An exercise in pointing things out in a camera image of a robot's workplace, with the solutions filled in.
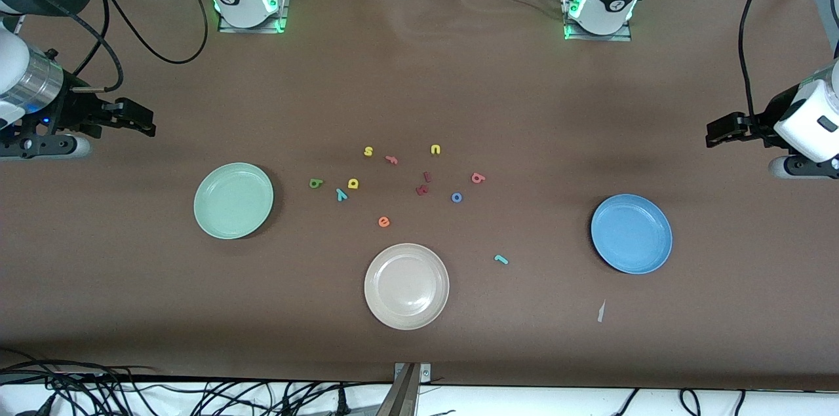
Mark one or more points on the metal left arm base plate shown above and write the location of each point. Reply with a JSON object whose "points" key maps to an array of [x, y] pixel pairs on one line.
{"points": [[623, 37]]}

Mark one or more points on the teal foam letter l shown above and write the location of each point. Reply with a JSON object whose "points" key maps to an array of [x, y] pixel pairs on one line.
{"points": [[501, 259]]}

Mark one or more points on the teal foam letter y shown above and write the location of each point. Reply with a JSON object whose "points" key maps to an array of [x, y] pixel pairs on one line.
{"points": [[341, 195]]}

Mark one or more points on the white tape scrap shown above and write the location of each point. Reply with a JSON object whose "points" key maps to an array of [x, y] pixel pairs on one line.
{"points": [[601, 311]]}

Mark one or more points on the beige plate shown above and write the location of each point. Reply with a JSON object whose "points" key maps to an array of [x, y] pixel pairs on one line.
{"points": [[406, 286]]}

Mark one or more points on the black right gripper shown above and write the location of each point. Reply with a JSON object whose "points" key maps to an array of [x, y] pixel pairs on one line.
{"points": [[67, 111]]}

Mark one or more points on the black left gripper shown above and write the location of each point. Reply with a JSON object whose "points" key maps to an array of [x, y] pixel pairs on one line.
{"points": [[779, 109]]}

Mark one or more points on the blue plate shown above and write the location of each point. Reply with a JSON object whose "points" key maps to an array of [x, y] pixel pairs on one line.
{"points": [[631, 233]]}

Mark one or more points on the metal clamp bracket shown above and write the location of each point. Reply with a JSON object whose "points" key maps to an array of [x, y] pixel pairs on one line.
{"points": [[406, 390]]}

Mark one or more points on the light green plate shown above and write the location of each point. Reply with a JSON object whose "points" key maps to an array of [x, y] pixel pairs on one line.
{"points": [[233, 201]]}

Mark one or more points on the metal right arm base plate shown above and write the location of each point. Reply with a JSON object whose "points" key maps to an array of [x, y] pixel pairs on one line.
{"points": [[283, 3]]}

